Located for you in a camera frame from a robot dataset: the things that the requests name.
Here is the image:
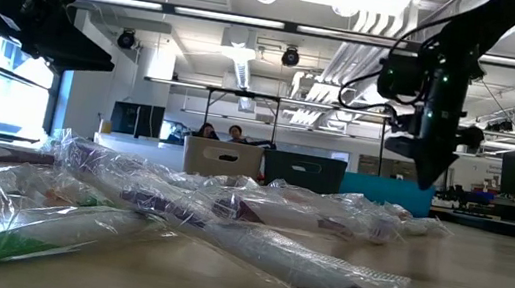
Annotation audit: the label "large window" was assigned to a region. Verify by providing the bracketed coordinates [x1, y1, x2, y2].
[0, 19, 71, 150]

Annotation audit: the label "purple toothbrush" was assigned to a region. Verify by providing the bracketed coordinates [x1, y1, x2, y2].
[205, 170, 412, 250]
[32, 128, 443, 288]

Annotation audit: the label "dark grey plastic bin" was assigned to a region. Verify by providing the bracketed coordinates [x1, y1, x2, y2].
[259, 148, 349, 198]

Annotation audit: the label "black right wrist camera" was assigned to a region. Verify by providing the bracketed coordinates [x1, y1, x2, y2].
[373, 51, 431, 107]

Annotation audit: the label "white plastic bin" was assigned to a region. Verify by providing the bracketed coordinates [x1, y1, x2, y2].
[90, 129, 188, 174]

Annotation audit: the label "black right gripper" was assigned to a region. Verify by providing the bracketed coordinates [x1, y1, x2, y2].
[379, 42, 497, 198]

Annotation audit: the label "black workstation frame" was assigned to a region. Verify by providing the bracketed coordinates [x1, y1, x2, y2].
[134, 75, 395, 179]

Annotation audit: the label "black round ceiling speaker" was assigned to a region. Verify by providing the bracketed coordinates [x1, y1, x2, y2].
[279, 45, 302, 70]
[114, 26, 138, 52]

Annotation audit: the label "teal plastic bin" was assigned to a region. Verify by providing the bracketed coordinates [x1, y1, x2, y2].
[337, 170, 437, 221]

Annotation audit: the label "black equipment on desk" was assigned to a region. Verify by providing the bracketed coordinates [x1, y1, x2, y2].
[431, 181, 515, 226]

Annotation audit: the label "beige plastic bin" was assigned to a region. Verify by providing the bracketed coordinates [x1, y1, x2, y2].
[179, 134, 266, 185]

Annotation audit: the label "white air duct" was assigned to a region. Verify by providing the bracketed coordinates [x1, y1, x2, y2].
[214, 24, 261, 92]

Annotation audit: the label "person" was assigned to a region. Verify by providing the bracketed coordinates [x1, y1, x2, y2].
[193, 120, 222, 142]
[226, 123, 252, 146]

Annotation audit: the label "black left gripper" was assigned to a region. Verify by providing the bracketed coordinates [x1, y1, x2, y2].
[0, 0, 124, 79]

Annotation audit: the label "long ceiling light strip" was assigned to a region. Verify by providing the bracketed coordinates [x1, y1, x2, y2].
[478, 53, 515, 68]
[295, 23, 395, 48]
[173, 4, 287, 32]
[75, 0, 165, 14]

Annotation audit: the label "white ceiling baffles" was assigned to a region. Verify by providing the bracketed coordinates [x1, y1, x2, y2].
[287, 0, 426, 142]

